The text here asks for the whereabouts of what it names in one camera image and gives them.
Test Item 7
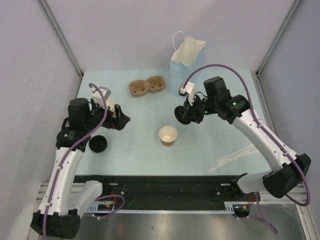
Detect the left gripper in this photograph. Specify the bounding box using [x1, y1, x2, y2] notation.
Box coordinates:
[84, 99, 129, 131]

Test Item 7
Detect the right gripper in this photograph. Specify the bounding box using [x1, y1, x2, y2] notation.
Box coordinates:
[182, 92, 218, 124]

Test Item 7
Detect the stack of paper cups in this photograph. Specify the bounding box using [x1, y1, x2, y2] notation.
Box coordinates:
[106, 97, 116, 118]

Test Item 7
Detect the brown paper coffee cup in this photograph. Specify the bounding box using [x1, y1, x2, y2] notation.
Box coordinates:
[158, 126, 178, 147]

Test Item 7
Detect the black plastic cup lid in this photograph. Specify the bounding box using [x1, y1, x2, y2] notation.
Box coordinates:
[174, 105, 191, 125]

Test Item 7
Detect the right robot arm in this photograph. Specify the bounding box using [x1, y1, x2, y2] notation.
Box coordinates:
[174, 76, 311, 201]

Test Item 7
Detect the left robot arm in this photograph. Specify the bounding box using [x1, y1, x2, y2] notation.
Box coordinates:
[30, 98, 131, 240]

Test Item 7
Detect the stack of black lids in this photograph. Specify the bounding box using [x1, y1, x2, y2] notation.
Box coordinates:
[88, 135, 108, 153]

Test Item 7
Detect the brown cardboard cup carrier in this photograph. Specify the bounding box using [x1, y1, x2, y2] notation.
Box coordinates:
[128, 75, 166, 97]

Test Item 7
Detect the light blue paper bag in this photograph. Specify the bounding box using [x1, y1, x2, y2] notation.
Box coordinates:
[168, 31, 208, 97]

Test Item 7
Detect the white wrapped straw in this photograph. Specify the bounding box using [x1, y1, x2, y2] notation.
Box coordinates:
[216, 157, 239, 167]
[208, 149, 258, 173]
[216, 144, 258, 164]

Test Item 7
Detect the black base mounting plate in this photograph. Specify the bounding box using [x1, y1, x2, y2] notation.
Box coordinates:
[74, 175, 256, 211]

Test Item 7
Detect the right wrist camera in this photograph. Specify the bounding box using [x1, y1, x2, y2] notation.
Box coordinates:
[178, 81, 196, 106]

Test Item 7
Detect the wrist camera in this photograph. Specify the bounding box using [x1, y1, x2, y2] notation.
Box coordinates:
[178, 81, 196, 106]
[92, 86, 111, 108]

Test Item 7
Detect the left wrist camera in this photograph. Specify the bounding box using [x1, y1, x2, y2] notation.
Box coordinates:
[92, 86, 111, 108]

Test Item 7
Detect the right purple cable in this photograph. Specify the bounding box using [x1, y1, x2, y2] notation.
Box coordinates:
[182, 64, 311, 235]

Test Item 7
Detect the purple cable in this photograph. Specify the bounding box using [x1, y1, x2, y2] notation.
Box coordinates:
[41, 83, 126, 237]
[182, 64, 311, 235]

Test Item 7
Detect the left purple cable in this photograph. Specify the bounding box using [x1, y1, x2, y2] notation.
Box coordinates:
[41, 83, 126, 237]

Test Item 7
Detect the white slotted cable duct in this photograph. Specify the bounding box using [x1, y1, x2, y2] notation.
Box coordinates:
[85, 203, 235, 215]

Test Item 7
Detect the aluminium frame rail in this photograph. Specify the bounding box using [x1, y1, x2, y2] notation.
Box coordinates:
[259, 184, 307, 204]

